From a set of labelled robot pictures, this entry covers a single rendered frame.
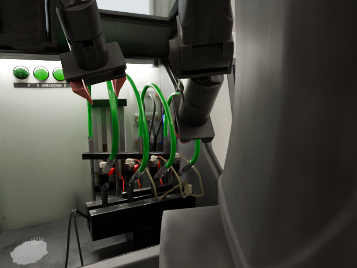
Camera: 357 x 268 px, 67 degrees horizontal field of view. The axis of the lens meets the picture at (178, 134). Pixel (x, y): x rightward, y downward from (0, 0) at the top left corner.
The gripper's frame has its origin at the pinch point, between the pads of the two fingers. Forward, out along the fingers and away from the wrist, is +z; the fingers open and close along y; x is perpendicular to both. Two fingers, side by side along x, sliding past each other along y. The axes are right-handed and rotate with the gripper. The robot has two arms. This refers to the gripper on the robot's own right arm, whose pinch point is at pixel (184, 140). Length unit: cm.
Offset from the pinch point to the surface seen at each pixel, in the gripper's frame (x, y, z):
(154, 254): 6.9, -18.7, 19.8
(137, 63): 5, 52, 26
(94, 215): 21.5, -4.5, 30.4
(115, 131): 14.5, 6.0, 4.4
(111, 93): 15.0, 14.0, 0.6
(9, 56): 46, 45, 17
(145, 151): 7.3, 4.4, 11.5
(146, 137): 7.0, 7.0, 9.2
